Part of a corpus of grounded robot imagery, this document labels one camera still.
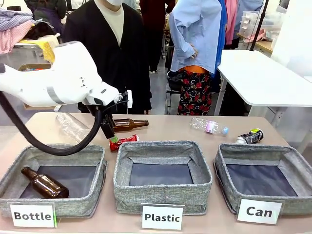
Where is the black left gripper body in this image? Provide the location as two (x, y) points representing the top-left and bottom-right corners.
(97, 111), (116, 128)

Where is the crushed red can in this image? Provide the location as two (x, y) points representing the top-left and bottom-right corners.
(109, 134), (141, 152)

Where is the grey fabric basket labelled Bottle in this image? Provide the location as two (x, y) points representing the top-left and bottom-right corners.
(0, 144), (108, 218)

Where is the grey fabric basket labelled Plastic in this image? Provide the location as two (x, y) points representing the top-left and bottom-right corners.
(113, 140), (213, 215)

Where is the crushed black can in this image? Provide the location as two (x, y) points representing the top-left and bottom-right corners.
(236, 128), (265, 145)

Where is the white Can label sign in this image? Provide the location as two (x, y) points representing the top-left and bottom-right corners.
(236, 197), (285, 225)

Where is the grey fabric basket labelled Can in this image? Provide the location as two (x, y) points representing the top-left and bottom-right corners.
(213, 143), (312, 216)

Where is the hand of blue-shirted person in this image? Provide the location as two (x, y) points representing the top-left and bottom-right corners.
(189, 43), (199, 60)

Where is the brown glass bottle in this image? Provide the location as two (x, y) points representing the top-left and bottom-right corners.
(21, 166), (70, 199)
(112, 118), (149, 133)

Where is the large clear plastic bottle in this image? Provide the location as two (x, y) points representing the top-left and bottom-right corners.
(55, 112), (92, 144)

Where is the person in black cardigan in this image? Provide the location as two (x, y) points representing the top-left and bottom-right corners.
(62, 0), (153, 115)

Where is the black chair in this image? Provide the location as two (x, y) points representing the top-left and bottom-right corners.
(165, 45), (182, 115)

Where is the cardboard box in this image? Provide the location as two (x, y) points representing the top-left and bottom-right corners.
(18, 63), (53, 73)

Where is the yellow cloth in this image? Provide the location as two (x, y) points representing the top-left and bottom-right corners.
(19, 35), (60, 63)

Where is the white Plastic label sign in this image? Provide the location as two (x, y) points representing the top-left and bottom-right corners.
(140, 203), (185, 231)

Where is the pink-labelled clear plastic bottle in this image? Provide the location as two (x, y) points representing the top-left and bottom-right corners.
(190, 117), (230, 136)

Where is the white Bottle label sign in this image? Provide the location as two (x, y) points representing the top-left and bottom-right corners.
(9, 201), (57, 229)

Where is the pink checked cloth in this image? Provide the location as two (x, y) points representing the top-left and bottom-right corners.
(0, 20), (36, 55)

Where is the person in blue shirt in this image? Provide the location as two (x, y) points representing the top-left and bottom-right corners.
(168, 0), (227, 117)

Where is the blue checked cloth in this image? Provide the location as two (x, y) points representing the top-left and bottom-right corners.
(0, 7), (34, 31)

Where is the white table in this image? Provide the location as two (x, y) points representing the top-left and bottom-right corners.
(216, 50), (312, 122)

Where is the pink hanging garment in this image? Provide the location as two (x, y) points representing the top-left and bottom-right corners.
(225, 0), (238, 45)

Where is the clear plastic storage box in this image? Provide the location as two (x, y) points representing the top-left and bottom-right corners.
(239, 10), (265, 37)

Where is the black stand pole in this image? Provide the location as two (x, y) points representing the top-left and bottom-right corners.
(250, 0), (269, 52)

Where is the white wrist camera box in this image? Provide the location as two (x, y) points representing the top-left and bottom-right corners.
(126, 89), (134, 108)

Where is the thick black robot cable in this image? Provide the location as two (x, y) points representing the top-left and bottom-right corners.
(0, 91), (103, 156)

